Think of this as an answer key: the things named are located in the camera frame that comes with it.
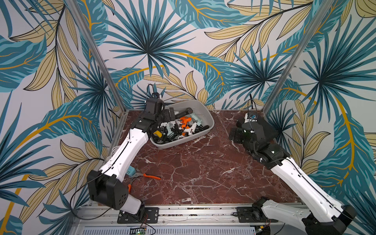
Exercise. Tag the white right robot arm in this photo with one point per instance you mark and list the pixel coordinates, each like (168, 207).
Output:
(324, 215)

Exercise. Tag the grey plastic storage box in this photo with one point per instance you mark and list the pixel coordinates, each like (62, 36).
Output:
(200, 110)

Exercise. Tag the light blue glue gun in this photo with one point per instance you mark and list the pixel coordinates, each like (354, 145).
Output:
(197, 120)

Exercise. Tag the orange glue gun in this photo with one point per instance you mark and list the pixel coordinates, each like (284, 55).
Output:
(184, 121)

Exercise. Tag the orange handled pliers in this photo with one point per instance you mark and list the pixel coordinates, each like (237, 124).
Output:
(139, 175)

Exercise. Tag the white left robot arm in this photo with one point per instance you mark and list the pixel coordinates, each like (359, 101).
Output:
(106, 184)

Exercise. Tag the light blue power strip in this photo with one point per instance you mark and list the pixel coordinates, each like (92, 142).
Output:
(131, 171)

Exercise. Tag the black orange-trigger glue gun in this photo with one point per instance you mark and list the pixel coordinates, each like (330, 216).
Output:
(184, 113)

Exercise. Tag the black plastic tool case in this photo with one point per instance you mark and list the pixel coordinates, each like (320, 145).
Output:
(259, 126)

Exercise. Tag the white orange-trigger glue gun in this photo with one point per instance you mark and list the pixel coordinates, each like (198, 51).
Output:
(192, 129)

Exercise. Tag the yellow glue gun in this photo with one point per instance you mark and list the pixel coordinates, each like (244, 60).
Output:
(158, 134)

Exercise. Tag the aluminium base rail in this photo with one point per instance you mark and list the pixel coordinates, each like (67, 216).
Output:
(199, 219)

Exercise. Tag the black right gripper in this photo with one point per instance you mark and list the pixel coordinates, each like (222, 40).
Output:
(238, 135)

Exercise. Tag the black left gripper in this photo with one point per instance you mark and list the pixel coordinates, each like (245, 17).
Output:
(166, 117)

